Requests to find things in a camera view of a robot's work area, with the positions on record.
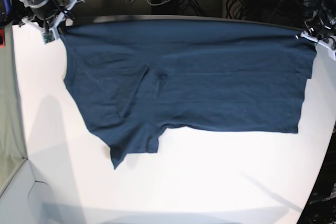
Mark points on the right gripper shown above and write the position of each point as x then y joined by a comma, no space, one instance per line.
35,25

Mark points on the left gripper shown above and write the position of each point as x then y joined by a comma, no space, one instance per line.
322,43

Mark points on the dark blue t-shirt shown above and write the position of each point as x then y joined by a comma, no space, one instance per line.
133,80

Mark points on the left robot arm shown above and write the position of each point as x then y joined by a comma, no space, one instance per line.
320,24

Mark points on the red box at edge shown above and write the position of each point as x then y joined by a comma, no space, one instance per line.
2,38

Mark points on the green curtain panel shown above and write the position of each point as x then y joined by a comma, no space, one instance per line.
13,148

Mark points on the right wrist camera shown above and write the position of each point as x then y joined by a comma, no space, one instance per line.
49,36

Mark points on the blue handled tool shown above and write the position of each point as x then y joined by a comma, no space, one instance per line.
8,7

